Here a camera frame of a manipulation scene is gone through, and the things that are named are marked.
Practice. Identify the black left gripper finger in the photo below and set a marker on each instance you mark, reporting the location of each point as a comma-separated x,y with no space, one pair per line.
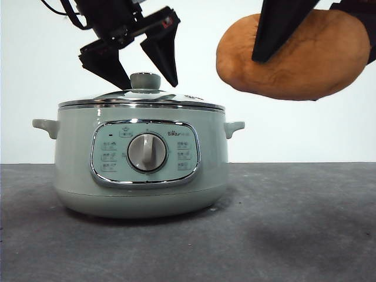
164,55
104,63

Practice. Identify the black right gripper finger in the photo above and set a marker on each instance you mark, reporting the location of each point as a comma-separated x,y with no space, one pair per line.
361,14
279,26

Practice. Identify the glass lid with green knob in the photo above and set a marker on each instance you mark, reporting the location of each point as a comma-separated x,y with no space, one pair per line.
144,81

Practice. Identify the brown potato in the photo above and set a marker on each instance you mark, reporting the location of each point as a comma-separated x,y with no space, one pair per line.
293,76

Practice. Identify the pale green electric cooking pot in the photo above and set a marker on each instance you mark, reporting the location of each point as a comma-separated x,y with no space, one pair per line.
76,164

